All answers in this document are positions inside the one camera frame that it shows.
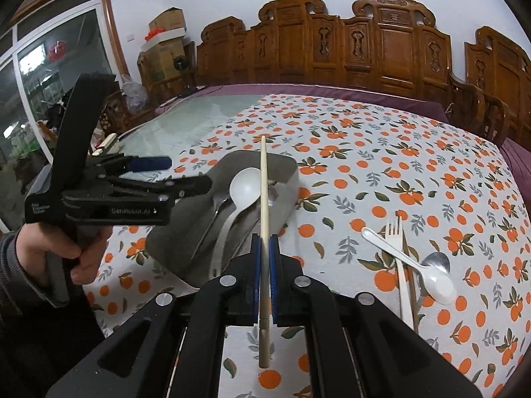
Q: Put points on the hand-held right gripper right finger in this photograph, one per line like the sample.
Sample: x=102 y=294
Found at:
x=273 y=273

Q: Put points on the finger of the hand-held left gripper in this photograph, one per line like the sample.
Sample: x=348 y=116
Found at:
x=186 y=185
x=149 y=163

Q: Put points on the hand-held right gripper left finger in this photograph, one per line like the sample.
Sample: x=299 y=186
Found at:
x=256 y=273

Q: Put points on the metal spoon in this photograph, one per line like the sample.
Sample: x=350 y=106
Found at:
x=437 y=261
x=220 y=205

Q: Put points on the rectangular metal tray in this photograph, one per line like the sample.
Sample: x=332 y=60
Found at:
x=182 y=232

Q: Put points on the white spoon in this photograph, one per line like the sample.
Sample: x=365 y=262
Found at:
x=244 y=188
x=439 y=287

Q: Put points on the beige chopstick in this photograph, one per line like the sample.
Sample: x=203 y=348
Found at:
x=264 y=199

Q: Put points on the person's left forearm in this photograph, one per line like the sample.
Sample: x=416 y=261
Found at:
x=25 y=323

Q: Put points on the person's left hand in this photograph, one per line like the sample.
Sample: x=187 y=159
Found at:
x=35 y=248

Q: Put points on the beige block with dark band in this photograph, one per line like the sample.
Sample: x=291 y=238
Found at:
x=110 y=141

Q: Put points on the wooden chair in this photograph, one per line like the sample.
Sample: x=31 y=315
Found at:
x=114 y=112

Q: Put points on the clear plastic bag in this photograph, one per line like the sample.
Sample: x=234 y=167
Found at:
x=135 y=91

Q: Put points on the glass sliding door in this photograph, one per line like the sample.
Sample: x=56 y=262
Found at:
x=62 y=58

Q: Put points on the large cardboard box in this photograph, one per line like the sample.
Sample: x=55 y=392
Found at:
x=164 y=62

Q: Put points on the black fan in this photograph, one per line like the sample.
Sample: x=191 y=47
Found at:
x=179 y=63

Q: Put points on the red ornament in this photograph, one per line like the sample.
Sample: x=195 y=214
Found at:
x=155 y=33

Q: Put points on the white plastic fork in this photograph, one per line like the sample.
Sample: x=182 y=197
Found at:
x=398 y=255

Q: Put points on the white flat box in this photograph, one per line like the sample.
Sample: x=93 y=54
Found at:
x=166 y=35

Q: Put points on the brown chopstick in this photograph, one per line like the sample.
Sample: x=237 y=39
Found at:
x=412 y=284

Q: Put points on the small cardboard box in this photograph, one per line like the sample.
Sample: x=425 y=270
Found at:
x=168 y=18

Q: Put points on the orange fruit print tablecloth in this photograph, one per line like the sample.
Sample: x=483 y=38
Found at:
x=373 y=153

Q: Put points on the purple sofa cushion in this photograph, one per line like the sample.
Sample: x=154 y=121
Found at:
x=332 y=91

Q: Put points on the carved wooden sofa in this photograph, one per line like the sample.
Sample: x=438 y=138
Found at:
x=332 y=49

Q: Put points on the purple armchair cushion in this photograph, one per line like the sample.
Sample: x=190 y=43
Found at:
x=518 y=153

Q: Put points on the carved wooden armchair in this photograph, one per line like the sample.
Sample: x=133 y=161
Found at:
x=498 y=78

